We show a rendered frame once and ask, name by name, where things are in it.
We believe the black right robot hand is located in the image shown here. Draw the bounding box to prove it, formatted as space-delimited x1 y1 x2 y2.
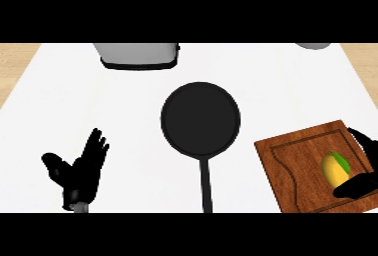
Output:
332 127 378 201

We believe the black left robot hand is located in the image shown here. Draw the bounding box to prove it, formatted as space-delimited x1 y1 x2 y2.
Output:
40 127 110 212

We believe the brown wooden cutting board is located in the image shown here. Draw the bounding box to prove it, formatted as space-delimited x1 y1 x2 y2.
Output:
252 119 378 214

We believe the black frying pan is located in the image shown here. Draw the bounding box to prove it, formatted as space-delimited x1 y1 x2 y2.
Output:
159 81 242 214

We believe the grey round container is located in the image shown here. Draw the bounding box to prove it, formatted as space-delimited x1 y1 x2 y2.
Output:
294 42 333 51

